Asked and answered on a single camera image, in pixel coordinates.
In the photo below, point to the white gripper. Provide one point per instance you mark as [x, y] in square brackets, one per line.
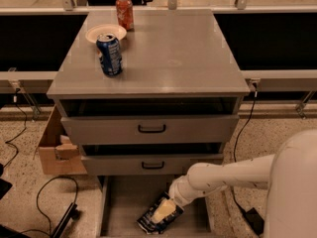
[178, 192]

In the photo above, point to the blue chip bag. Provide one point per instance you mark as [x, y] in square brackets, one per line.
[145, 221]

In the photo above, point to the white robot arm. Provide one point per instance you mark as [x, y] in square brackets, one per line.
[289, 176]

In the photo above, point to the grey bottom drawer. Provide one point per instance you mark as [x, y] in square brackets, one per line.
[126, 198]

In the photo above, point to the grey drawer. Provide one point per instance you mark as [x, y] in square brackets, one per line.
[127, 165]
[131, 130]
[126, 198]

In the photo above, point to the grey middle drawer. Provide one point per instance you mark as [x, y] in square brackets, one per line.
[127, 165]

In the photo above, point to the grey top drawer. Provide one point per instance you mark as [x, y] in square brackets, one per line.
[131, 130]

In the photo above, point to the grey drawer cabinet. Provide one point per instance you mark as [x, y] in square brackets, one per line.
[174, 63]

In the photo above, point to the black power adapter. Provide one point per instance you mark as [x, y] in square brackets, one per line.
[255, 221]

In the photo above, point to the black stand leg left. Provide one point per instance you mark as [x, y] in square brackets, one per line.
[71, 213]

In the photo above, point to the brown cardboard box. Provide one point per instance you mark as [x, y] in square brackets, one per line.
[58, 155]

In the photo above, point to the blue soda can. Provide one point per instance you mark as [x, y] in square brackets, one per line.
[109, 54]

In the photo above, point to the orange soda can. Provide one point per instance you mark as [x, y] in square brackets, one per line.
[125, 15]

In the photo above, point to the metal railing frame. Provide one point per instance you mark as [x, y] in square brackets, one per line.
[158, 4]

